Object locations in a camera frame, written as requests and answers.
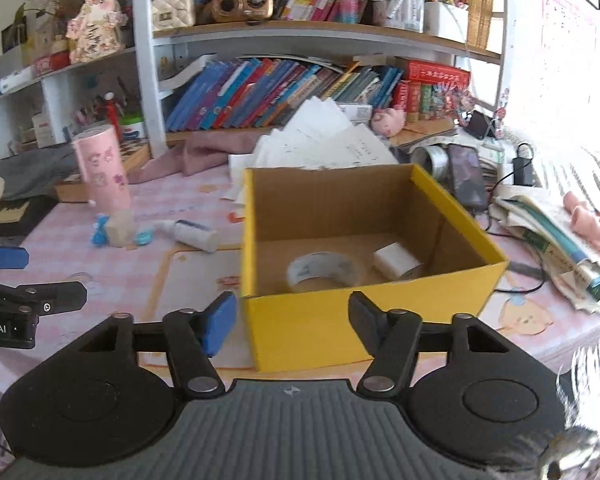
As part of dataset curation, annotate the white quilted pearl handbag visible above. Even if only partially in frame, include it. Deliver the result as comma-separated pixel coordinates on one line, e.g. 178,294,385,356
151,0,197,32

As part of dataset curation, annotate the phone on stand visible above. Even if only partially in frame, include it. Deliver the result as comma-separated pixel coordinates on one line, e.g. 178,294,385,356
466,110,495,141

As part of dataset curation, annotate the pink pig plush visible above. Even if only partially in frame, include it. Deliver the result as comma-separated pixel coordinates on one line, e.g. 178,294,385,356
370,107,407,137

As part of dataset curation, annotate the yellow cardboard box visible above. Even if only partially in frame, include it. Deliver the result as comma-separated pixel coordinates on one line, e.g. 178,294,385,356
241,162,510,373

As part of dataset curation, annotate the black smartphone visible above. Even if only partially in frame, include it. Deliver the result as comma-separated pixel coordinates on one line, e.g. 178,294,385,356
447,144,489,211

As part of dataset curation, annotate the white box with code label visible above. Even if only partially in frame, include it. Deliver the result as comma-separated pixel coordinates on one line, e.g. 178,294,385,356
337,103,373,122

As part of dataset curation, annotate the grey cloth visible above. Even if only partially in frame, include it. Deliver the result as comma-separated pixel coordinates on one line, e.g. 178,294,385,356
0,145,81,201

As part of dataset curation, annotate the cup of pens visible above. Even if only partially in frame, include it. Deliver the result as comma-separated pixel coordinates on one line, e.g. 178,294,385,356
75,77,147,142

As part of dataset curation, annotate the woven bamboo mat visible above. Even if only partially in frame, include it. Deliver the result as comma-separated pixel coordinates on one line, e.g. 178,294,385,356
467,0,497,53

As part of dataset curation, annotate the white bookshelf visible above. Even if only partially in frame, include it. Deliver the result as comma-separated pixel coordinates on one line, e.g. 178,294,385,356
0,0,511,161

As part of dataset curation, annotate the pink cylinder container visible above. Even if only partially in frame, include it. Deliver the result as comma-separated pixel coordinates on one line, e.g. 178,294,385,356
71,125,132,213

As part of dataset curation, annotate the clear pen holder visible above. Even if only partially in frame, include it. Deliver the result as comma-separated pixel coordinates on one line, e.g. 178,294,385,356
372,0,426,33

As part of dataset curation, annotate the row of red books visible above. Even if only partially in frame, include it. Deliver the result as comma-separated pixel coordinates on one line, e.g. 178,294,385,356
392,82,468,123

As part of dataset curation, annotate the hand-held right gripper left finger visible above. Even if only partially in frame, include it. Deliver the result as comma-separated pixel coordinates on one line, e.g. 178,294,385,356
75,291,237,401

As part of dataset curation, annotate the pile of white papers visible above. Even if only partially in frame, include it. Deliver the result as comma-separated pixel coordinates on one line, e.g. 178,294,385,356
225,99,400,206

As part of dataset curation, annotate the black power adapter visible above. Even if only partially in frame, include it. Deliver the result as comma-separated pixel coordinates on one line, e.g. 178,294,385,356
512,144,536,187

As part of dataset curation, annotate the stack of worn books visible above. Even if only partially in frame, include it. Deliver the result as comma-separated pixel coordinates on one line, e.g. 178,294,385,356
492,185,600,316

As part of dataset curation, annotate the pink checkered cloth desktop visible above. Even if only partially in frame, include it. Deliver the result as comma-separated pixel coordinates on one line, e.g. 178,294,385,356
0,155,600,411

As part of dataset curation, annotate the beige rectangular block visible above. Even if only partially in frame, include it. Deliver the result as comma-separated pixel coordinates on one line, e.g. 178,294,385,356
105,209,134,247

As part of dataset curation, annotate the yellow tape roll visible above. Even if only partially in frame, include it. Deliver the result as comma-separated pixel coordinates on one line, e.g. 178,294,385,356
286,251,367,293

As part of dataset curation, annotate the white pen holder box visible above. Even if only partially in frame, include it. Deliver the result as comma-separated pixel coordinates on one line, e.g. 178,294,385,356
424,0,470,43

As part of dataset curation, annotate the white fuzzy sleeve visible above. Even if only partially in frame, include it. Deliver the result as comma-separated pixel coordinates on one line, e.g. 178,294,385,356
555,337,600,480

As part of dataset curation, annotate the large white charger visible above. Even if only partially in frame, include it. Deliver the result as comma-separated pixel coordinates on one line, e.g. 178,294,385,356
373,242,425,279

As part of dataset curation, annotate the wooden retro radio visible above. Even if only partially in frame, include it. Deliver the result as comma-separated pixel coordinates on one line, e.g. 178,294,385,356
212,0,273,24

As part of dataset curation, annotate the wall poster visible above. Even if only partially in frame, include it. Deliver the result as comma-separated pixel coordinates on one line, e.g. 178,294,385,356
540,0,598,111

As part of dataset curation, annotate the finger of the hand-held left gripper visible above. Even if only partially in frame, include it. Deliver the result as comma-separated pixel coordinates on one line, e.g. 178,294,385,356
0,281,88,317
0,244,30,270

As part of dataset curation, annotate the black cable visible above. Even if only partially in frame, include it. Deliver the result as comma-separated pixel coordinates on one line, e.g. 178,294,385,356
480,205,548,297

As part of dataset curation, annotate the row of colourful books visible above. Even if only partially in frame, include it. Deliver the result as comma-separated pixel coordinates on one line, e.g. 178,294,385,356
165,57,406,133

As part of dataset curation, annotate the black electronic keyboard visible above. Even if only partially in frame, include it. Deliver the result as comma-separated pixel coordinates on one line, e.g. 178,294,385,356
0,195,58,238

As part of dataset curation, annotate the pink floral figurine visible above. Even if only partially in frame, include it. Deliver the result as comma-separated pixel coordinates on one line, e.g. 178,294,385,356
66,0,130,64

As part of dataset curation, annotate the thick red dictionary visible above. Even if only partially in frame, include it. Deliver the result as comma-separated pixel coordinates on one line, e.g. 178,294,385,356
394,59,472,92

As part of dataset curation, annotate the pink rubber toy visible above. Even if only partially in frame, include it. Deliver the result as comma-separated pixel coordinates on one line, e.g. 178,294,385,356
562,192,600,261

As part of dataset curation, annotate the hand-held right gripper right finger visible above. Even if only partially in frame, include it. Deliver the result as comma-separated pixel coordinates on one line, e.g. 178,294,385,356
348,290,511,400

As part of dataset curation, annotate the silver tape roll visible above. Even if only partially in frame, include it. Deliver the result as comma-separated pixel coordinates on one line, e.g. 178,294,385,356
411,144,451,183

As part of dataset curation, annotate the white spray bottle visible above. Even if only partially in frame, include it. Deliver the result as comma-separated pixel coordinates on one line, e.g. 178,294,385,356
156,219,220,253

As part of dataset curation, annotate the pink cloth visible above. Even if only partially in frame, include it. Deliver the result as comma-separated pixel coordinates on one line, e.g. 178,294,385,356
127,130,276,184

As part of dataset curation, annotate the wooden chessboard box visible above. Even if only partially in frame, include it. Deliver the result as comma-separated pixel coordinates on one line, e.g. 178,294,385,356
55,141,151,203

